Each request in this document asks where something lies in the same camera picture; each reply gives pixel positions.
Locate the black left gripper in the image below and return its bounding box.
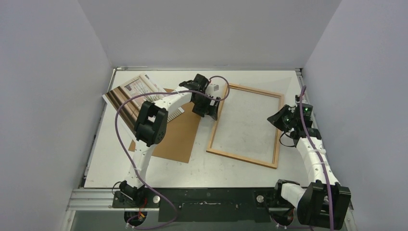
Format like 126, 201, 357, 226
192, 94, 220, 121

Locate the wooden picture frame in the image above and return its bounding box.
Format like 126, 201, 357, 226
206, 84, 285, 169

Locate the brown backing board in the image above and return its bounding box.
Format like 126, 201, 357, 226
128, 89, 207, 164

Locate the printed photo sheet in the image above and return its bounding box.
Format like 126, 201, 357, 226
102, 74, 185, 136

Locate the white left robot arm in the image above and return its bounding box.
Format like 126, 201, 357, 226
119, 74, 225, 207

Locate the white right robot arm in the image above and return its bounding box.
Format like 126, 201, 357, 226
267, 103, 351, 231

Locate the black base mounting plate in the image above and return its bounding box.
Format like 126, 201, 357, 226
112, 188, 292, 223

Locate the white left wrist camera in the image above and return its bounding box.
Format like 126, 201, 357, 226
205, 84, 222, 98

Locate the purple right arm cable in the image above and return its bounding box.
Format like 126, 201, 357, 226
271, 85, 335, 231

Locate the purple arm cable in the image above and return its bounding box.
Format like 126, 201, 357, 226
271, 85, 335, 231
115, 75, 230, 230

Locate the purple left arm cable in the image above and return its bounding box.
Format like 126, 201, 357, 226
115, 75, 230, 230

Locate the aluminium front rail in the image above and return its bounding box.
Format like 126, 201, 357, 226
66, 188, 355, 212

